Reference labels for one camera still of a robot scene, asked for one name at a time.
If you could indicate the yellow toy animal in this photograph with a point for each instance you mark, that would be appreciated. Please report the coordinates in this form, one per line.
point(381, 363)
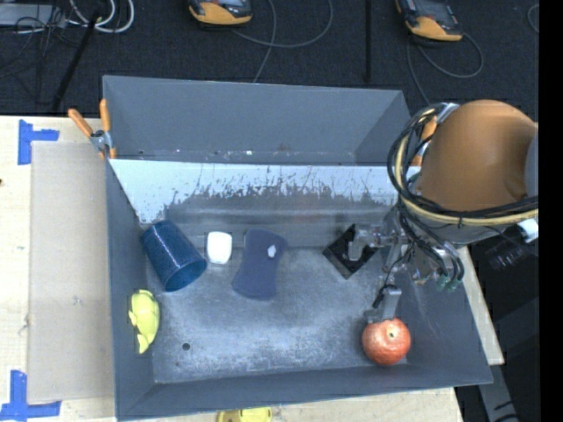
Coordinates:
point(145, 317)

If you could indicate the red apple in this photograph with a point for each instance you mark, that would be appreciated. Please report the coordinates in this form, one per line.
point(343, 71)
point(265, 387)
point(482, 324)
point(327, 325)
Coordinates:
point(386, 342)

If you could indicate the dark blue sponge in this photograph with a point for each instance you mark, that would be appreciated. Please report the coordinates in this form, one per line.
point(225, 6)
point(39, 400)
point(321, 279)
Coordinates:
point(259, 266)

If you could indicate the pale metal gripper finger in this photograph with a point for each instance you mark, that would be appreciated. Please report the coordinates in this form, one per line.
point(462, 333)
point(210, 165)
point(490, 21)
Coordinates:
point(390, 302)
point(361, 244)

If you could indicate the grey metal bin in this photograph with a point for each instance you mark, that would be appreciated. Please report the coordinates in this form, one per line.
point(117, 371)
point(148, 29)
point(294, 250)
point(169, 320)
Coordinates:
point(264, 323)

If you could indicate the black flat square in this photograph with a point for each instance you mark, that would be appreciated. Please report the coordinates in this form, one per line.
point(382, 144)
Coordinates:
point(341, 251)

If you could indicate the dark blue ribbed cup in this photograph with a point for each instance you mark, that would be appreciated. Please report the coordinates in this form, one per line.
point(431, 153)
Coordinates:
point(173, 255)

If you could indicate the small white cup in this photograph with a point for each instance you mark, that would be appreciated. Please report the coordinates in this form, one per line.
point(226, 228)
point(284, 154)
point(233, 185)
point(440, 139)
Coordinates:
point(219, 246)

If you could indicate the pale flat board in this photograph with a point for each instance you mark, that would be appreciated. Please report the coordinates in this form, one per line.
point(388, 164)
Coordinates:
point(70, 271)

